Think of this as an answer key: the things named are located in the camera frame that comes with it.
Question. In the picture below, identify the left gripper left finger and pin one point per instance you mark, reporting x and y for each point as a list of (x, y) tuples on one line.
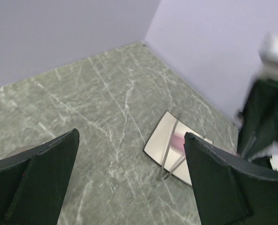
[(33, 183)]

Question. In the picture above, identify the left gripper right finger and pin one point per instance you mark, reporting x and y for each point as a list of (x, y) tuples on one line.
[(229, 190)]

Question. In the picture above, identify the pink round lid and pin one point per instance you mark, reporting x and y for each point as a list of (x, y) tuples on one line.
[(177, 143)]

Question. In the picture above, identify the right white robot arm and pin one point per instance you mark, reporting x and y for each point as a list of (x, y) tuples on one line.
[(258, 134)]

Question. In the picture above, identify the white square plate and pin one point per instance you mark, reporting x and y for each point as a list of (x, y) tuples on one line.
[(158, 140)]

